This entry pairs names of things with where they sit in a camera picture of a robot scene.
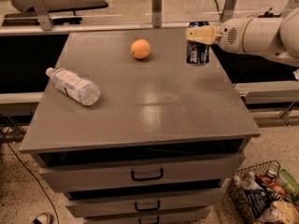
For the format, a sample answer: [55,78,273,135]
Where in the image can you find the red snack bag in basket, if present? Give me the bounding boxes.
[255,174,286,197]

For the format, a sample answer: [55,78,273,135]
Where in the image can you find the grey drawer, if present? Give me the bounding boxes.
[40,152,245,192]
[66,188,225,217]
[83,206,210,224]

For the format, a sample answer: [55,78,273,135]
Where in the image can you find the shoe at bottom edge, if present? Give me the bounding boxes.
[31,212,52,224]

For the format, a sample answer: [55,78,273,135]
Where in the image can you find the small clear bottle in basket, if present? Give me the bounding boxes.
[241,171,262,190]

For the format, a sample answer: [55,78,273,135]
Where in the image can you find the blue pepsi can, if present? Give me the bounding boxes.
[186,21,209,65]

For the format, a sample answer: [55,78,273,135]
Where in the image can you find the green bottle in basket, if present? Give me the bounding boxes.
[277,169,299,202]

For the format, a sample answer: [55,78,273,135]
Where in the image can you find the grey drawer cabinet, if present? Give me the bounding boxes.
[18,27,262,224]

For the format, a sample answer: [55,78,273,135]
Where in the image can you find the middle metal bracket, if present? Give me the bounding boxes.
[151,0,162,27]

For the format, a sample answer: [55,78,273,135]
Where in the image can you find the orange fruit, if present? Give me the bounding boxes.
[131,39,150,60]

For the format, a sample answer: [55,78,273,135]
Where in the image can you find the bottom grey drawer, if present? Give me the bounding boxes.
[83,206,210,224]

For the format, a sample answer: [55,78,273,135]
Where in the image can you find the blue snack bag in basket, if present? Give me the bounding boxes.
[245,189,272,217]

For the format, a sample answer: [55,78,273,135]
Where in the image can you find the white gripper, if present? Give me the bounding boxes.
[186,19,248,54]

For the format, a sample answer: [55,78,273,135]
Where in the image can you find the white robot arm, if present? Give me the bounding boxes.
[186,8,299,67]

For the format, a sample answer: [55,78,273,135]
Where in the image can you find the black floor cable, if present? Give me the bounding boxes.
[0,112,60,224]

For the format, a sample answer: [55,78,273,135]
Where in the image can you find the metal bracket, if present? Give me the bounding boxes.
[220,0,237,22]
[31,0,53,31]
[151,0,162,27]

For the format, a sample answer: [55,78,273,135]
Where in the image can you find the clear plastic water bottle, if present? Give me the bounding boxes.
[46,67,101,106]

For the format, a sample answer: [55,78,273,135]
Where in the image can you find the wire basket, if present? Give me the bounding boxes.
[228,161,299,224]

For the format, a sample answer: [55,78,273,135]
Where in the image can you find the left metal bracket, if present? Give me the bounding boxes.
[31,0,53,31]

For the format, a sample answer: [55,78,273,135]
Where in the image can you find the top grey drawer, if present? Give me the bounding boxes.
[40,152,245,192]

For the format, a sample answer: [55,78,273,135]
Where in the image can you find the yellow bag in basket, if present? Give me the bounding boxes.
[272,201,299,224]

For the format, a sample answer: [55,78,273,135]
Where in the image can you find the middle grey drawer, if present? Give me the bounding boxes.
[66,188,225,217]

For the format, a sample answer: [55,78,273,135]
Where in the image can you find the black background bench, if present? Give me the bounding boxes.
[2,0,108,27]

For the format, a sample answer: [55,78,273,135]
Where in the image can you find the metal rail barrier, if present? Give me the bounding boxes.
[0,22,189,36]

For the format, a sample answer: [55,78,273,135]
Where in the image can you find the right metal bracket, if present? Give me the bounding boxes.
[220,0,237,22]

